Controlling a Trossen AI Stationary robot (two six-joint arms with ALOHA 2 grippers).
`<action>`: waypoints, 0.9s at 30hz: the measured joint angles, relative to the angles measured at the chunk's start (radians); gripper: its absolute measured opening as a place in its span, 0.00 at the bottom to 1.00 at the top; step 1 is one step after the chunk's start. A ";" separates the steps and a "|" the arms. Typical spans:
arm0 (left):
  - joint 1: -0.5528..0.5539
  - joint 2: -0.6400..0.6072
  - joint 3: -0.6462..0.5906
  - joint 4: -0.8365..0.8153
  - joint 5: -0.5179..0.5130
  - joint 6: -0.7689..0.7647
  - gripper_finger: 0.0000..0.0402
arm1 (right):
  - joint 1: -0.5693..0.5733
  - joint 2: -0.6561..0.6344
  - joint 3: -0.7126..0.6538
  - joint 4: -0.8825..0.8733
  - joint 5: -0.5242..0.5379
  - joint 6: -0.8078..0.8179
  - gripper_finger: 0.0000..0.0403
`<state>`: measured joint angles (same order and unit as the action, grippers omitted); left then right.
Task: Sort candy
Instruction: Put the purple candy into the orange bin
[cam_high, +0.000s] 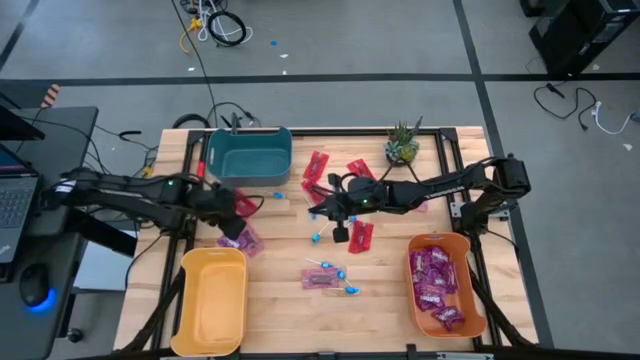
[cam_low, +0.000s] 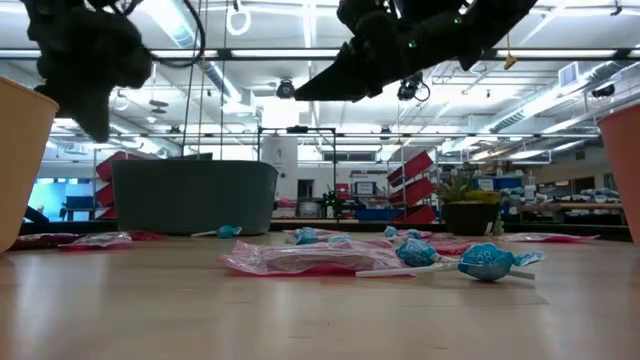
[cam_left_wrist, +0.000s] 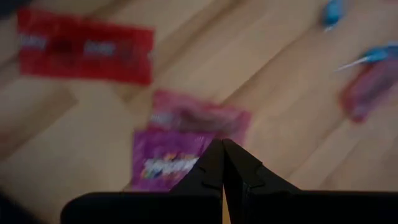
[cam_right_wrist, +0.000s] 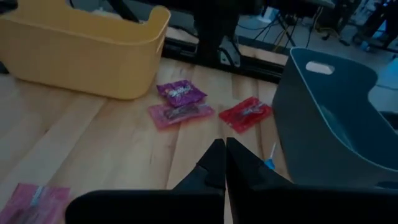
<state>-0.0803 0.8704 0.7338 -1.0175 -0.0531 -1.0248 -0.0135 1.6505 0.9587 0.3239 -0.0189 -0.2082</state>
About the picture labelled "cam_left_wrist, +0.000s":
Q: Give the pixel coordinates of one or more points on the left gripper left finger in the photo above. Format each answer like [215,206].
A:
[208,174]

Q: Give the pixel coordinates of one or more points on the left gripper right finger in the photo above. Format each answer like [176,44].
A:
[245,177]

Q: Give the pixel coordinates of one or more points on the purple Skittles candy pack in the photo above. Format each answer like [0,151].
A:
[161,161]

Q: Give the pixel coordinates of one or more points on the pink translucent candy pack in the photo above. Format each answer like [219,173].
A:
[199,115]
[370,90]

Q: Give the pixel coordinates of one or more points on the red Twizzlers candy pack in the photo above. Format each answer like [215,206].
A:
[84,46]

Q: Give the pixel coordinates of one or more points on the blue wrapped lollipop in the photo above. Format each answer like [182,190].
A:
[376,55]
[332,12]

